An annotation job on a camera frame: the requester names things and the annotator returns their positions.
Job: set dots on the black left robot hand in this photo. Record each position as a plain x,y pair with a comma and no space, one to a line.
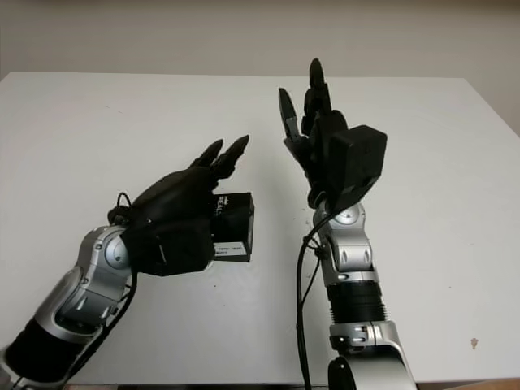
174,199

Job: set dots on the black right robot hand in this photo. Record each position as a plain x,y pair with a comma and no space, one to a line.
319,154

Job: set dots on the black RealSense box lid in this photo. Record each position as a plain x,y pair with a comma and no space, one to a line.
237,219

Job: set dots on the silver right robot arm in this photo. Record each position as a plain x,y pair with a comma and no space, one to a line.
353,252

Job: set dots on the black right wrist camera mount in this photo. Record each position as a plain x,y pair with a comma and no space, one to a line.
361,158

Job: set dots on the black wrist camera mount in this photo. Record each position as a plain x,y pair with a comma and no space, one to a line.
361,158
178,252

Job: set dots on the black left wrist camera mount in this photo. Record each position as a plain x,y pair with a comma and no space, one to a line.
178,252

